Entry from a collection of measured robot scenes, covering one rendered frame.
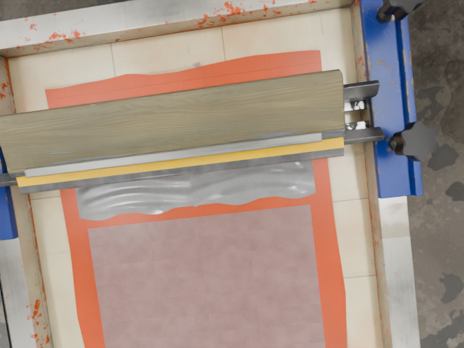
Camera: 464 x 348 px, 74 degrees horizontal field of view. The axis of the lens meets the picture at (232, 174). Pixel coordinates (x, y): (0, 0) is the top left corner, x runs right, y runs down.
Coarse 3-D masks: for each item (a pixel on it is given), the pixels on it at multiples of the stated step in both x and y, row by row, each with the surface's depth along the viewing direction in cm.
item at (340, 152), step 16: (240, 160) 37; (256, 160) 37; (272, 160) 37; (288, 160) 37; (304, 160) 37; (112, 176) 38; (128, 176) 38; (144, 176) 38; (160, 176) 38; (32, 192) 39
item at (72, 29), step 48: (144, 0) 42; (192, 0) 41; (240, 0) 41; (288, 0) 40; (336, 0) 41; (0, 48) 43; (48, 48) 45; (0, 96) 44; (384, 240) 42; (384, 288) 43; (48, 336) 48; (384, 336) 45
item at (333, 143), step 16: (304, 144) 37; (320, 144) 37; (336, 144) 36; (176, 160) 38; (192, 160) 38; (208, 160) 38; (224, 160) 37; (48, 176) 39; (64, 176) 39; (80, 176) 39; (96, 176) 39
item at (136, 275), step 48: (48, 96) 47; (96, 96) 46; (96, 240) 48; (144, 240) 47; (192, 240) 47; (96, 288) 48; (144, 288) 48; (192, 288) 47; (96, 336) 49; (144, 336) 48; (192, 336) 48
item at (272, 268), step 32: (224, 64) 45; (256, 64) 45; (288, 64) 44; (320, 64) 44; (320, 160) 45; (320, 192) 45; (224, 224) 46; (256, 224) 46; (288, 224) 46; (320, 224) 46; (224, 256) 47; (256, 256) 46; (288, 256) 46; (320, 256) 46; (224, 288) 47; (256, 288) 47; (288, 288) 46; (320, 288) 46; (224, 320) 47; (256, 320) 47; (288, 320) 47; (320, 320) 46
